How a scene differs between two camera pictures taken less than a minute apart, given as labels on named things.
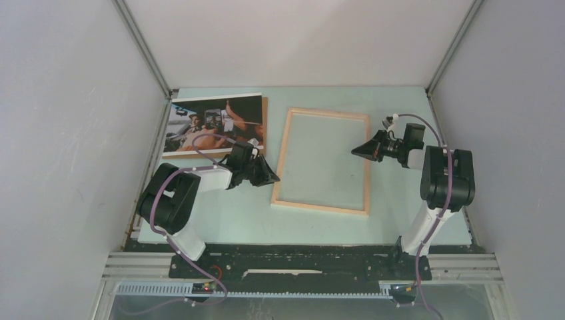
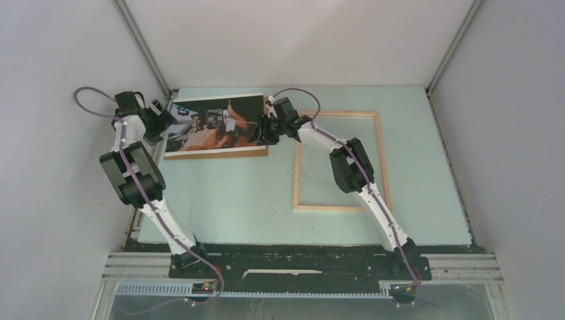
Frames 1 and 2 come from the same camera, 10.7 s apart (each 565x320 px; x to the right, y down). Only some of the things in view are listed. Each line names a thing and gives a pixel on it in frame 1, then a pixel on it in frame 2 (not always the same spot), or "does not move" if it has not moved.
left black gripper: [267, 176] -> [163, 121]
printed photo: [238, 117] does not move
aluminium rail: [156, 265] does not move
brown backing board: [264, 152] does not move
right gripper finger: [372, 149] -> [260, 131]
